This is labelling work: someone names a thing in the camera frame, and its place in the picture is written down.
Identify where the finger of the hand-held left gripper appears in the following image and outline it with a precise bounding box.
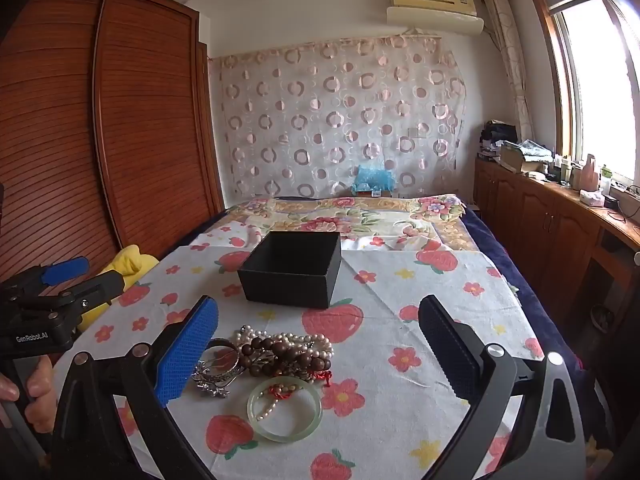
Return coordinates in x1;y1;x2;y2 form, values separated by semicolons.
0;256;91;311
47;270;126;323

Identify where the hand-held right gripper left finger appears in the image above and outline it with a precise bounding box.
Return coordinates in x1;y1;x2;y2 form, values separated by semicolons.
50;295;219;480

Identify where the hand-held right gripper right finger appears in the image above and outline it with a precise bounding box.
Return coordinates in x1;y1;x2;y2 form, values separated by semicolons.
418;294;587;480

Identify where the brown wooden bead bracelet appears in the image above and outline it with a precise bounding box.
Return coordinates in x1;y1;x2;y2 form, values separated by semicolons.
239;336;334;387

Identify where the cream pearl necklace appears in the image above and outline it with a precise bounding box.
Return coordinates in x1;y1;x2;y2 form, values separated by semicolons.
232;326;335;361

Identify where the black cardboard box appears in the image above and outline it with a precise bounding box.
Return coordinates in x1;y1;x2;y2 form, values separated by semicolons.
237;231;343;310

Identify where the person's left hand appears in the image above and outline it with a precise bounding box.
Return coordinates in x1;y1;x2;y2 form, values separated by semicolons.
0;357;54;413

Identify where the yellow plush toy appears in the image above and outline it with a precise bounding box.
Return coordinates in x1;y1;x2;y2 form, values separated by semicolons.
77;245;156;333

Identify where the silver metal bangle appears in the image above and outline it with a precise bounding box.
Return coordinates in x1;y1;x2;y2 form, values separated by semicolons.
202;339;241;376

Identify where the strawberry print white cloth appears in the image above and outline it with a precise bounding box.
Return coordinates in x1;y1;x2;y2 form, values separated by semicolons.
50;245;546;480

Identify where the dark blue bed sheet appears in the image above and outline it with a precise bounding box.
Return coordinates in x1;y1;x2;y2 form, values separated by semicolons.
460;205;606;411

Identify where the pale green jade bangle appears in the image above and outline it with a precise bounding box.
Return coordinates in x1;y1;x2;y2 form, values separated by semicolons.
246;376;322;443

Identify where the brown wooden wardrobe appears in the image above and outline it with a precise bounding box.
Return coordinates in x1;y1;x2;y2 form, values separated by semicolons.
0;0;226;291

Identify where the bowl under desk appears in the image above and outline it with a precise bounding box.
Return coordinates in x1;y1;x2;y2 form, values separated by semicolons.
590;305;616;332

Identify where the brown wooden side cabinet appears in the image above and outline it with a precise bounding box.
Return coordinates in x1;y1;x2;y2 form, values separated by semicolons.
472;157;640;341

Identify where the floral print blanket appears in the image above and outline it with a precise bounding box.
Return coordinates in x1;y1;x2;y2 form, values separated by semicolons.
197;194;478;253

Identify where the blue plastic bag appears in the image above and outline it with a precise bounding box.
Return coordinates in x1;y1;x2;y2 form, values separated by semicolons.
351;164;396;193

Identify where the pile of dark bags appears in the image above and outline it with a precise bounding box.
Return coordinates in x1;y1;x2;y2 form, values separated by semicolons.
480;120;518;157

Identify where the circle pattern window curtain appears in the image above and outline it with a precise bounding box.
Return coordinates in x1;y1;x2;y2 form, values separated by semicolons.
482;0;533;141

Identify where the white air deflector panel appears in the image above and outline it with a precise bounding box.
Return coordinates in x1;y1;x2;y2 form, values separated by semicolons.
386;6;485;36

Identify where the silver rhinestone bracelet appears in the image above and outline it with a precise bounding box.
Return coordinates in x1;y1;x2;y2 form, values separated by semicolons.
192;360;241;399

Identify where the small pearl bracelet red cord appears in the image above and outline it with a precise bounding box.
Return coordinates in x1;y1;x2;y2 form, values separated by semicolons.
252;382;296;423

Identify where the circle pattern sheer wall curtain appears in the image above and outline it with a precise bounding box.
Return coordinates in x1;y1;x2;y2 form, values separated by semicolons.
210;35;468;201

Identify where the wooden frame window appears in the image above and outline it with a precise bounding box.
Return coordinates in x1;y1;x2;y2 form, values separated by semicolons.
527;0;640;186

